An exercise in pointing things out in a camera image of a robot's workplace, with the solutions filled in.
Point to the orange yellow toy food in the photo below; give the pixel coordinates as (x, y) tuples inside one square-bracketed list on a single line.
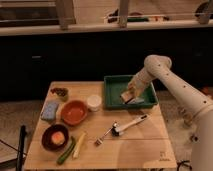
[(58, 138)]

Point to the metal fork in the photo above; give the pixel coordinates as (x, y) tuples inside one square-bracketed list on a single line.
[(100, 140)]

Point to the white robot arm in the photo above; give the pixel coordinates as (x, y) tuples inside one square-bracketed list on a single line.
[(200, 105)]

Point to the grey cloth in tray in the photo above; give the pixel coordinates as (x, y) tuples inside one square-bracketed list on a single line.
[(136, 101)]

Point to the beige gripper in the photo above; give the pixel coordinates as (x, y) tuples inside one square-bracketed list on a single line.
[(139, 82)]

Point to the green toy vegetable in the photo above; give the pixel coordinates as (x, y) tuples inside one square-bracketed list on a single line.
[(66, 154)]

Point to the blue sponge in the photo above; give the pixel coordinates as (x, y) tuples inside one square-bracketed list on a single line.
[(49, 110)]

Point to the dark brown bowl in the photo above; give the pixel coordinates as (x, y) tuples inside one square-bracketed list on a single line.
[(46, 137)]

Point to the green plastic tray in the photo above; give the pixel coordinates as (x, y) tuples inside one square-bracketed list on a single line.
[(115, 85)]

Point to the tan wooden eraser block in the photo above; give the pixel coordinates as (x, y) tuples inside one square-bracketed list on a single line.
[(126, 96)]

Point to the orange bowl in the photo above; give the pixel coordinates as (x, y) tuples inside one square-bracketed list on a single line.
[(74, 112)]

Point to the white handled kitchen tool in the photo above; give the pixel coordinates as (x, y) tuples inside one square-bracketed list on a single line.
[(119, 130)]

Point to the black pole at left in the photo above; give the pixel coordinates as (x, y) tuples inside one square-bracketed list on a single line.
[(20, 152)]

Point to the pale yellow toy vegetable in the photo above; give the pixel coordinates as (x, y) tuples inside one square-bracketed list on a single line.
[(78, 145)]

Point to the white cup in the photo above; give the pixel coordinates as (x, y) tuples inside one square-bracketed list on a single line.
[(94, 102)]

